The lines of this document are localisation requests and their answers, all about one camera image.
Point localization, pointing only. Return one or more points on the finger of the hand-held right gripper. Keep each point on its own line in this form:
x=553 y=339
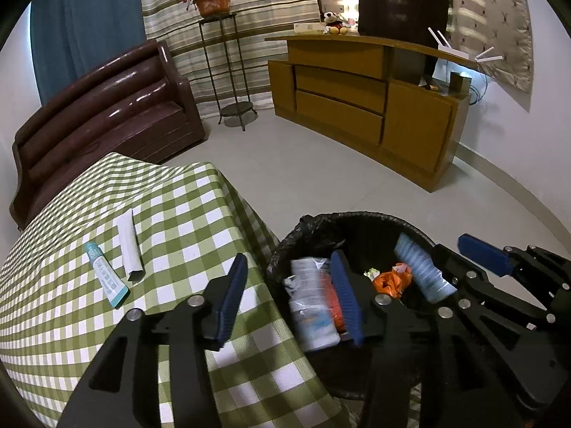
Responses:
x=484 y=254
x=464 y=276

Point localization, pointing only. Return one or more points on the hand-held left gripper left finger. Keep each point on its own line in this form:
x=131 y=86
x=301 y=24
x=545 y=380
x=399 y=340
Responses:
x=229 y=296

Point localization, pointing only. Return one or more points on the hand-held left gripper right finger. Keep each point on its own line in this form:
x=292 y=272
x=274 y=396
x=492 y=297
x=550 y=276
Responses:
x=347 y=296

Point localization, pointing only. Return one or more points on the blue striped white packet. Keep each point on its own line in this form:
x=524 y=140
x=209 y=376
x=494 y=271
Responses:
x=424 y=272

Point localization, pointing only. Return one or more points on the small orange plastic bag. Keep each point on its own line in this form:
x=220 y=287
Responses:
x=390 y=283

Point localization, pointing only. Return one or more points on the black waste bin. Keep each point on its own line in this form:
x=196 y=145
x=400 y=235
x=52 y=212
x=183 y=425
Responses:
x=357 y=232

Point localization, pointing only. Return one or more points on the green checked tablecloth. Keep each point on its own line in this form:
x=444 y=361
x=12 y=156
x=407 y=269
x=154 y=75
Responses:
x=178 y=209

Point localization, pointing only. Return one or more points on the long white carton box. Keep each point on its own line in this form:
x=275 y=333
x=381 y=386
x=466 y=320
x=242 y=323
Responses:
x=130 y=245

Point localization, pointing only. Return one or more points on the white tube with teal cap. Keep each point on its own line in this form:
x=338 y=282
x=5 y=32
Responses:
x=107 y=276

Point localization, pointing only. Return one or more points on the small brown box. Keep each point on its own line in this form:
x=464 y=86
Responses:
x=459 y=82

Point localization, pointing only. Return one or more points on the wooden cabinet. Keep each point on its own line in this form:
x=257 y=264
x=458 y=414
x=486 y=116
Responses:
x=339 y=116

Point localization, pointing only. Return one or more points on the black metal plant stand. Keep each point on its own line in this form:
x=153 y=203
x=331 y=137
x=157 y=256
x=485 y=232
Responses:
x=237 y=111

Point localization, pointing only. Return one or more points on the white router with antennas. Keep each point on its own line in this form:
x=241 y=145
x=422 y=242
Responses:
x=450 y=51

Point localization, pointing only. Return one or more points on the brown leather sofa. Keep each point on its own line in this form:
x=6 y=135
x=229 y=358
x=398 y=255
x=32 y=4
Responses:
x=111 y=111

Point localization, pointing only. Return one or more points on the beige patterned curtain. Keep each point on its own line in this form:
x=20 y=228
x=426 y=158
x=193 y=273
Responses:
x=490 y=9

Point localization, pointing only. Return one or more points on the dark brown curtain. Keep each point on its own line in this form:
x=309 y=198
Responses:
x=401 y=0

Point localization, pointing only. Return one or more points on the flat white box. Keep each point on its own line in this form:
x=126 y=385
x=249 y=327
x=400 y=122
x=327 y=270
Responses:
x=310 y=28

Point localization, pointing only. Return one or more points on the stuffed mouse toy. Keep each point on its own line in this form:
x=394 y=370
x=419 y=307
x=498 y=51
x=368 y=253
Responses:
x=334 y=22

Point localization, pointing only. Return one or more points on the striped curtain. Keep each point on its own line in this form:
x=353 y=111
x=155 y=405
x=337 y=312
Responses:
x=267 y=0

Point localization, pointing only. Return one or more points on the teal curtain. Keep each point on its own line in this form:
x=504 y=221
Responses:
x=89 y=31

